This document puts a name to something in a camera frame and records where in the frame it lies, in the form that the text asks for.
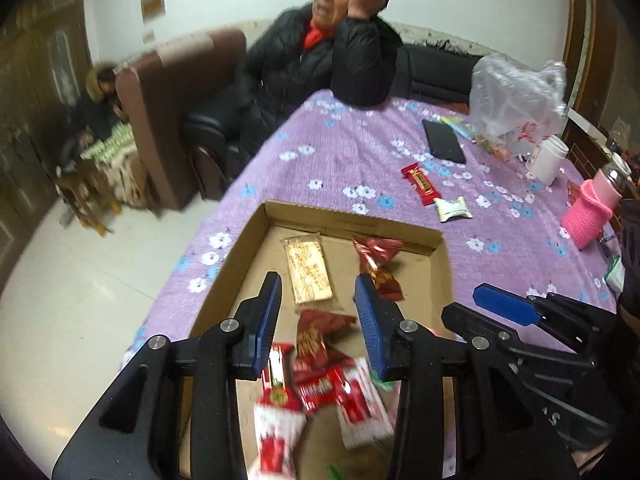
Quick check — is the red snack bar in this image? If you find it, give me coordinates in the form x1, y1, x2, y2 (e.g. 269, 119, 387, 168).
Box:
401, 162, 443, 207

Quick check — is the cardboard box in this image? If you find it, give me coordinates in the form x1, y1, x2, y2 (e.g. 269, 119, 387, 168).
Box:
187, 200, 458, 480

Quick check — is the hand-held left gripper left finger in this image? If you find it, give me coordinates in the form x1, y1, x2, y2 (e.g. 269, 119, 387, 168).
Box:
52, 271, 283, 480

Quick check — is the white green candy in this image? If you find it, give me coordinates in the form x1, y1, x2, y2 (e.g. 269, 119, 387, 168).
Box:
432, 196, 473, 222

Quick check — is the brown armchair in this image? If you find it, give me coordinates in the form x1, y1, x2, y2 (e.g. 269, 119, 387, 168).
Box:
116, 29, 248, 211

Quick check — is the red gold snack packet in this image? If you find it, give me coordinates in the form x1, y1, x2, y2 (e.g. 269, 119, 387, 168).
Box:
350, 235, 405, 302
295, 309, 357, 361

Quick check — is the wooden sideboard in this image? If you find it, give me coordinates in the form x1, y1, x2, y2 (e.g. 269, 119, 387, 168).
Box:
560, 110, 640, 201

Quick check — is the black smartphone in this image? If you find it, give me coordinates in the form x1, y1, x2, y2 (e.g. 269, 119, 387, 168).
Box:
422, 119, 467, 165

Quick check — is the pink thermos with knitted sleeve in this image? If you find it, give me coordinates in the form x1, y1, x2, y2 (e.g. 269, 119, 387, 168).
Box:
561, 162, 633, 251

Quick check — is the colourful small packet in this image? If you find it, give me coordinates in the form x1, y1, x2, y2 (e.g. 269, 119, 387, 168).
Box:
440, 115, 478, 140

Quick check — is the red white snack packet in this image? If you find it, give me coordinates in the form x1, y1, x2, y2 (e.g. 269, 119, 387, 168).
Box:
330, 357, 396, 451
252, 342, 307, 478

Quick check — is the purple floral tablecloth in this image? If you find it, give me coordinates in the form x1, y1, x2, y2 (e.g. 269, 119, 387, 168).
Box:
122, 89, 626, 480

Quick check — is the white bottle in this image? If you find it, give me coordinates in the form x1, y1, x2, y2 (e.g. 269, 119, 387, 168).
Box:
525, 135, 571, 187

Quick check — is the dark wooden cabinet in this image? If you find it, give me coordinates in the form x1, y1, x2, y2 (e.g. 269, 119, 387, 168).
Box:
0, 0, 98, 281

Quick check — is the wooden stool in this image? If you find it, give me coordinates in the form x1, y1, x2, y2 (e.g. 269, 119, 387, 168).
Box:
55, 160, 113, 236

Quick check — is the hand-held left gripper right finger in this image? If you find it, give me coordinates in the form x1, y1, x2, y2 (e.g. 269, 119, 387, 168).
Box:
353, 272, 581, 480

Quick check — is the clear plastic bag red print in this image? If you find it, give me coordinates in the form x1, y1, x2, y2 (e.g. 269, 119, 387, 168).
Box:
470, 52, 568, 161

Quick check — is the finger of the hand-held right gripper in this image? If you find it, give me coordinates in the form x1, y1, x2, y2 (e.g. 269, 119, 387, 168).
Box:
472, 282, 616, 351
441, 301, 516, 356

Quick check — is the beige wafer packet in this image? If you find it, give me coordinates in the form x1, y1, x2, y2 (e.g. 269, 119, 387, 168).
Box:
280, 232, 335, 306

